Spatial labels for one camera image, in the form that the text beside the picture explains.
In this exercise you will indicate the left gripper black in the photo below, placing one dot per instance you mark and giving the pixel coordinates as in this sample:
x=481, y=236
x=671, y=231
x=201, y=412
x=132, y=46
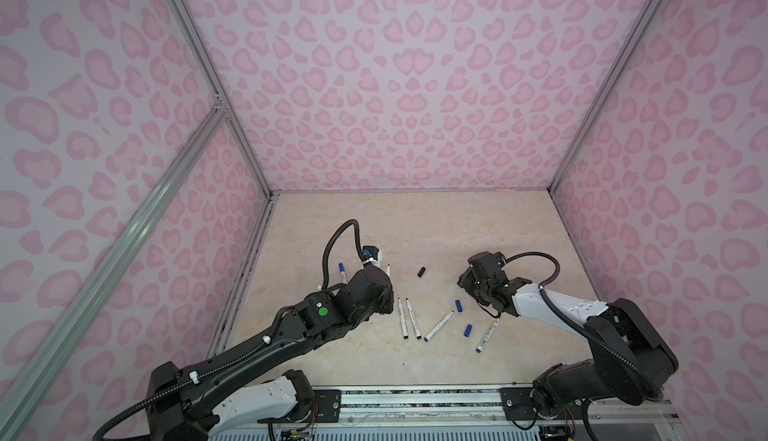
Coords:
x=388, y=300

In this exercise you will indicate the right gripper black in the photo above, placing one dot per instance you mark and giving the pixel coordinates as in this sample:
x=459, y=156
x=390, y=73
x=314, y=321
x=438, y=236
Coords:
x=466, y=278

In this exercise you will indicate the white marker pen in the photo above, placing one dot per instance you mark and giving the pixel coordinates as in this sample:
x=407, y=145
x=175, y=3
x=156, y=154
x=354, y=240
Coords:
x=343, y=274

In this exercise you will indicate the white marker blue tip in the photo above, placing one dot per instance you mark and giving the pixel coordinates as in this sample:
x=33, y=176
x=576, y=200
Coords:
x=436, y=329

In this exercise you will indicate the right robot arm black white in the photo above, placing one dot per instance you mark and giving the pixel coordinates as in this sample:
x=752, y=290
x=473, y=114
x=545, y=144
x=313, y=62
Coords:
x=629, y=359

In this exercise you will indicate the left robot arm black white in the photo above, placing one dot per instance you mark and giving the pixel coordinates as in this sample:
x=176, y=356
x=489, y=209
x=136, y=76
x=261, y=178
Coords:
x=322, y=317

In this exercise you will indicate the white marker centre left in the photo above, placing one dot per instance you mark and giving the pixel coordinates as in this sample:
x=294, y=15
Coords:
x=402, y=320

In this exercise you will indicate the white marker far right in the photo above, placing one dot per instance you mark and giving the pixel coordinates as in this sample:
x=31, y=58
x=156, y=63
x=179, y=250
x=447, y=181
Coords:
x=487, y=336

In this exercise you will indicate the white marker centre right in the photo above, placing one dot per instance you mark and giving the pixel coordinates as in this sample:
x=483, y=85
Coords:
x=413, y=319

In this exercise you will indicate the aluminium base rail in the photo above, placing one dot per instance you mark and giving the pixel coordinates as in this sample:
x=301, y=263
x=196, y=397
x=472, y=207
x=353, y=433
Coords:
x=467, y=412

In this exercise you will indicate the aluminium frame strut diagonal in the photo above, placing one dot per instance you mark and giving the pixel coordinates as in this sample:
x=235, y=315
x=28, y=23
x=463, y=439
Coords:
x=38, y=375

